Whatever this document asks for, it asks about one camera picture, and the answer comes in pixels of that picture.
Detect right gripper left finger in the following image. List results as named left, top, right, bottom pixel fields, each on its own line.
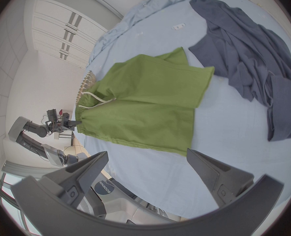
left=38, top=151, right=109, bottom=208

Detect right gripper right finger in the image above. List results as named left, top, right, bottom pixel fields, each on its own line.
left=186, top=148, right=255, bottom=208

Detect green shorts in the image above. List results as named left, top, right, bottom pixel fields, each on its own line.
left=75, top=47, right=215, bottom=157

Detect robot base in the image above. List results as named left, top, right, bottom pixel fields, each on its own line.
left=69, top=151, right=186, bottom=227

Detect round woven basket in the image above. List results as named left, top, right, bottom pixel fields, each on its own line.
left=77, top=71, right=97, bottom=106

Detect bed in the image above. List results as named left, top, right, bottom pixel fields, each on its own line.
left=81, top=0, right=291, bottom=220

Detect dark blue garment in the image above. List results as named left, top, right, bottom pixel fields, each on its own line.
left=188, top=0, right=291, bottom=142

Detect window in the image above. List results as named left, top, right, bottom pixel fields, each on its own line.
left=0, top=167, right=39, bottom=233

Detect white wardrobe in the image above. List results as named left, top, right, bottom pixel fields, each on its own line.
left=25, top=0, right=124, bottom=70

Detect pale blue quilt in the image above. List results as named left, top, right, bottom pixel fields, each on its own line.
left=88, top=0, right=226, bottom=65

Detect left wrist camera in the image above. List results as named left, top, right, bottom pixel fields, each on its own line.
left=46, top=109, right=59, bottom=120

